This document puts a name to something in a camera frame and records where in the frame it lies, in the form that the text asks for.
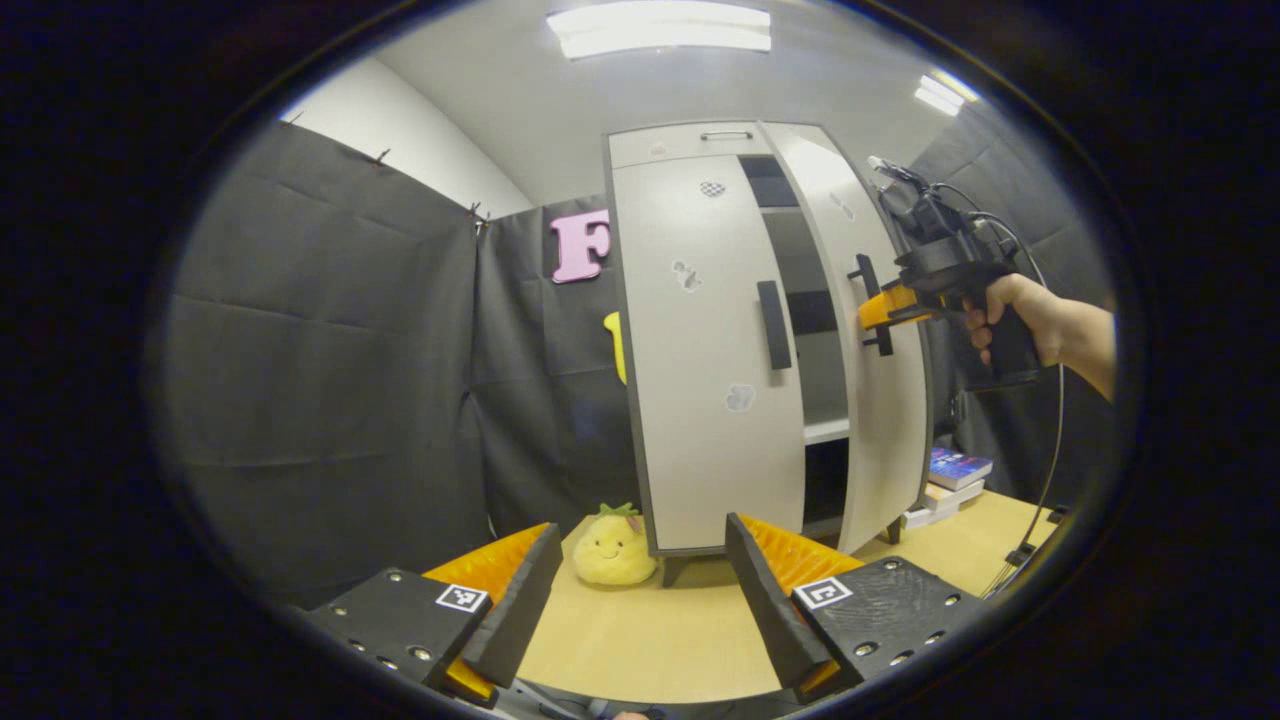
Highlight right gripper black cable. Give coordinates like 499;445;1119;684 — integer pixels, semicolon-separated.
925;182;1066;599

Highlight beige book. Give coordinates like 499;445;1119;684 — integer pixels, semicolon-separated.
922;478;986;509

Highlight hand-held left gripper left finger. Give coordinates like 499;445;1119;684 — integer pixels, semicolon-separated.
305;521;564;706

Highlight black door handle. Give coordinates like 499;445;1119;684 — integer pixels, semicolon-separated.
756;280;793;372
848;254;895;358

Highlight large ceiling light panel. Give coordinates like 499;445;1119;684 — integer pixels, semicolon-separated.
546;2;773;61

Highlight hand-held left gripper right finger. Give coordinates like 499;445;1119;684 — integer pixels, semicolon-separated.
725;512;986;701

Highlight white book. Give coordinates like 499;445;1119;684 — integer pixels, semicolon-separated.
900;500;963;531

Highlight black backdrop cloth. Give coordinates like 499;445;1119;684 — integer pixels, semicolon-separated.
165;95;1121;606

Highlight grey double-door shoe cabinet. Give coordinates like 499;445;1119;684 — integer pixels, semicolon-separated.
603;120;936;588

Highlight grey cabinet door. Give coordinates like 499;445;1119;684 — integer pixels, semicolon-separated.
760;122;933;554
608;153;807;553

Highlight yellow pineapple plush toy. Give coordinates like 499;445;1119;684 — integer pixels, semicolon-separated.
571;503;659;587

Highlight blue book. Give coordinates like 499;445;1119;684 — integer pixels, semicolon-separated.
928;447;994;491

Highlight small ceiling light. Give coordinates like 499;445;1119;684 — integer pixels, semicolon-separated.
913;72;979;117

